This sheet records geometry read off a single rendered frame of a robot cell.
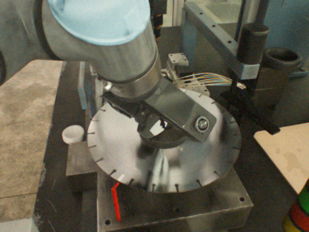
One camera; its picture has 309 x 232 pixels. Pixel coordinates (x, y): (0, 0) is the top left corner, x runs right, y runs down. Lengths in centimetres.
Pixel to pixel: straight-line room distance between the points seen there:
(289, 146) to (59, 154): 71
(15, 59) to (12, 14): 4
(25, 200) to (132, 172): 131
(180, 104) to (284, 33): 87
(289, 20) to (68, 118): 90
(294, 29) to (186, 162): 83
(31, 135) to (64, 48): 191
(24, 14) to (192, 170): 37
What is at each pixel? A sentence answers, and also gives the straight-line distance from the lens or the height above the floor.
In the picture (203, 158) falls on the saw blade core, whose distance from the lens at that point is 51.
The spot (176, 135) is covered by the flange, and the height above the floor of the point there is 96.
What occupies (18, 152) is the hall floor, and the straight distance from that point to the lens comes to 204.
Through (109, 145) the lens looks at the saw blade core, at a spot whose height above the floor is 95.
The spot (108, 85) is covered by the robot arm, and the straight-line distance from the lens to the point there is 30.
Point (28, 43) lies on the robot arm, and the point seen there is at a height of 124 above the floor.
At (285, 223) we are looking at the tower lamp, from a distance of 44.
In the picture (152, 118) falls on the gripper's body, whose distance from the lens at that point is 40.
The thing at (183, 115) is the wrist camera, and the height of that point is 110.
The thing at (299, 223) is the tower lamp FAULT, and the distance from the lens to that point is 41.
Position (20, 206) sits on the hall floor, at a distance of 174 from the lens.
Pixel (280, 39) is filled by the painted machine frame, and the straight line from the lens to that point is 118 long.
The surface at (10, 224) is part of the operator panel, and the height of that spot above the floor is 90.
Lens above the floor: 133
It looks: 39 degrees down
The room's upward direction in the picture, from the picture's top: straight up
